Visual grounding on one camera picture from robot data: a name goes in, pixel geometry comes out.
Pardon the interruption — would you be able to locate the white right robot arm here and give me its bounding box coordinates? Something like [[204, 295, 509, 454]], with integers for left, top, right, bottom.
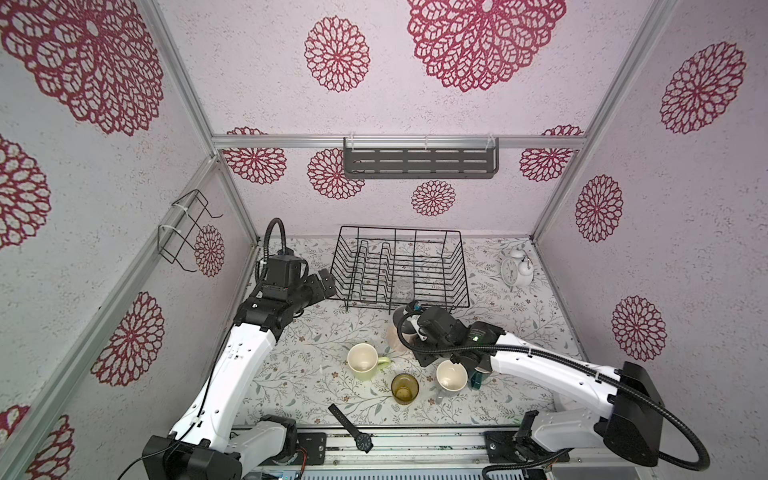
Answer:
[[392, 303, 663, 467]]

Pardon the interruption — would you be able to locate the pink tall mug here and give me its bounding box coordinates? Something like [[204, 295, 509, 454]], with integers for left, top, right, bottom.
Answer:
[[386, 306, 419, 353]]

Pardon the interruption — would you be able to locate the clear glass cup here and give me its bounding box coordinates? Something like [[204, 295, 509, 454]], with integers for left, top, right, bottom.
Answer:
[[392, 276, 415, 304]]

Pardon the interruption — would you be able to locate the black wire dish rack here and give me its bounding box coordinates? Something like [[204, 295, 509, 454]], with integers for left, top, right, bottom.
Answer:
[[331, 225, 470, 312]]

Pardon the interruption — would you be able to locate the amber glass cup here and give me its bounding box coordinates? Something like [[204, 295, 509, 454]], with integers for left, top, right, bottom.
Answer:
[[390, 373, 420, 405]]

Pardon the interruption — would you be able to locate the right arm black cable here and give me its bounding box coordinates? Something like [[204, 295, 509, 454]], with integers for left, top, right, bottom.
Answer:
[[395, 301, 712, 480]]

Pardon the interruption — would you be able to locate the white cup grey handle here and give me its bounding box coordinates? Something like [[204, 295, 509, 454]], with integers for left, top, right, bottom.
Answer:
[[436, 360, 468, 404]]

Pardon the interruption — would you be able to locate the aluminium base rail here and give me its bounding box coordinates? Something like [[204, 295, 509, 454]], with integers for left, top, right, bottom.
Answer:
[[161, 424, 661, 480]]

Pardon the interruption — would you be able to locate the grey wall shelf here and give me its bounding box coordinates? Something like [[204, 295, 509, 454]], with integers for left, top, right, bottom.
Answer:
[[342, 138, 499, 180]]

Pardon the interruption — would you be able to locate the dark green mug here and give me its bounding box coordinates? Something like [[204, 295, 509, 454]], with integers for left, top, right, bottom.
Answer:
[[468, 368, 491, 390]]

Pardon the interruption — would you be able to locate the black wristwatch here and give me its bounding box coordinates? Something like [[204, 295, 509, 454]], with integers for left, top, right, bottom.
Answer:
[[328, 404, 373, 453]]

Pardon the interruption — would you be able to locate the light green mug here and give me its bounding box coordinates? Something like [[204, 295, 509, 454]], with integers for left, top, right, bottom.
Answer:
[[346, 343, 392, 381]]

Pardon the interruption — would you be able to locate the white alarm clock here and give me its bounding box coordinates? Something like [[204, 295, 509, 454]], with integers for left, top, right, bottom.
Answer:
[[500, 249, 534, 288]]

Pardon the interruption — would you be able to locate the black wire wall holder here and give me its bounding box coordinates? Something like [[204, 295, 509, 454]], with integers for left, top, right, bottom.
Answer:
[[156, 189, 223, 273]]

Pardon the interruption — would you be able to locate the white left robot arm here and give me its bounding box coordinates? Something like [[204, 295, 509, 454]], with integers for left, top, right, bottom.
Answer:
[[140, 250, 336, 479]]

